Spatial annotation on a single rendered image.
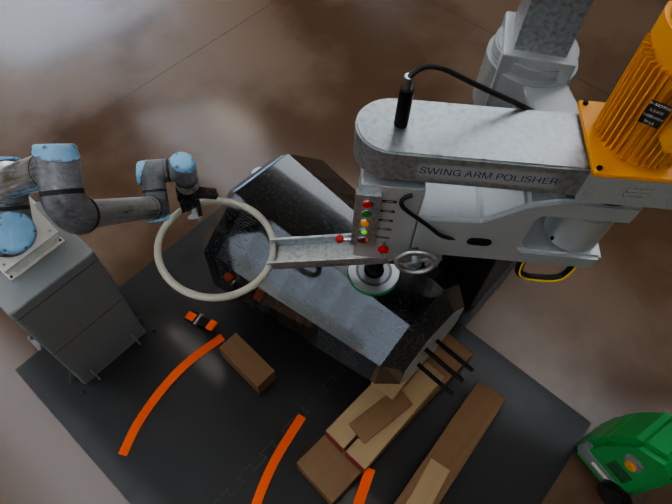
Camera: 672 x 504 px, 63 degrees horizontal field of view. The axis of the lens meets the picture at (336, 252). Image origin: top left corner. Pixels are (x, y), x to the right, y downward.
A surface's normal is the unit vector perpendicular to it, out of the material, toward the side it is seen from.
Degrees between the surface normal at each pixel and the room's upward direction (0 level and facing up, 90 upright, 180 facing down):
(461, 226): 90
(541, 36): 90
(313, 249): 16
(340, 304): 45
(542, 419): 0
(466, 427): 0
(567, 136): 0
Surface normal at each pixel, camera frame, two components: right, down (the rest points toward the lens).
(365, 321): -0.43, 0.07
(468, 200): -0.04, -0.53
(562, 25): -0.20, 0.83
